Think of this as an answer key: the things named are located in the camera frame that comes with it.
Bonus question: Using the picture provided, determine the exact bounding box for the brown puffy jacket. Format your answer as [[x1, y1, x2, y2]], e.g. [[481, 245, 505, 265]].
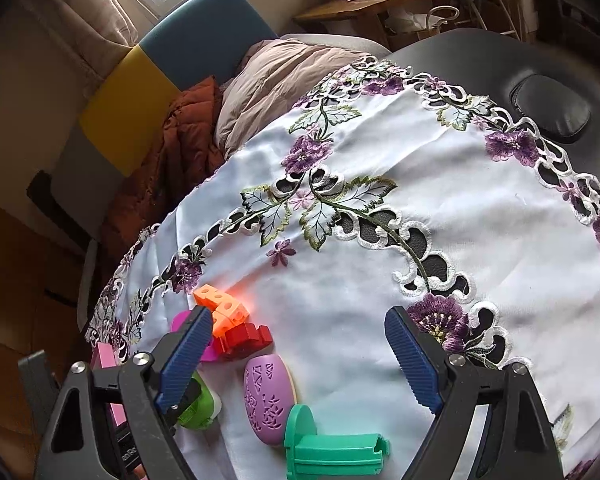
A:
[[100, 76, 224, 259]]

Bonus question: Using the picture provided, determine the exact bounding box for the beige duvet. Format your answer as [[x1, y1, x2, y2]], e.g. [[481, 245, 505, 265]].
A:
[[214, 34, 390, 158]]

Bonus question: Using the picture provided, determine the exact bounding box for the purple yellow oval case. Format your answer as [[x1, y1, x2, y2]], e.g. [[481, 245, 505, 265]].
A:
[[242, 353, 297, 446]]

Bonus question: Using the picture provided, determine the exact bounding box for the beige curtain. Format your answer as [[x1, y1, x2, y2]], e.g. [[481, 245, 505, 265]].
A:
[[0, 0, 140, 98]]

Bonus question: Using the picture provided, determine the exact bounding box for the pink white tray box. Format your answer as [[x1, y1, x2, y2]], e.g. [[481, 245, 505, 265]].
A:
[[90, 341, 146, 480]]

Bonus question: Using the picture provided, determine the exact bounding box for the black leather cushion pad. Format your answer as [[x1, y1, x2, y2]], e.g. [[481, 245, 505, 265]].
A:
[[509, 75, 592, 143]]

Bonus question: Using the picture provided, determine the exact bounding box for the teal plastic holder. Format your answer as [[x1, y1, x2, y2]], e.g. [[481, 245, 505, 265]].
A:
[[284, 404, 390, 480]]

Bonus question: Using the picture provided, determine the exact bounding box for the orange cube block piece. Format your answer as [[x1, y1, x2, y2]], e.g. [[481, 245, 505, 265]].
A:
[[193, 284, 249, 338]]

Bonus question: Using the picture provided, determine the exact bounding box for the magenta plastic spool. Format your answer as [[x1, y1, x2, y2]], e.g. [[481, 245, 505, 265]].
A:
[[171, 310, 222, 362]]

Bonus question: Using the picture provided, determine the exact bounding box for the red plastic block piece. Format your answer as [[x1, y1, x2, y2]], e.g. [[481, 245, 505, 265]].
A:
[[212, 323, 274, 361]]

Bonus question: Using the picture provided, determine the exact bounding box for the multicolour sofa backrest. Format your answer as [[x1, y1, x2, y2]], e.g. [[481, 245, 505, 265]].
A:
[[36, 0, 276, 246]]

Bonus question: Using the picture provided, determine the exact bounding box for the wooden side shelf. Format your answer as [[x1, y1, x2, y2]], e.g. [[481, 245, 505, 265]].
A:
[[294, 0, 422, 48]]

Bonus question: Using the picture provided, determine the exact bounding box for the green round plastic part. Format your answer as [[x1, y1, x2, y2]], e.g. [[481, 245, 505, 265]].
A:
[[178, 373, 222, 430]]

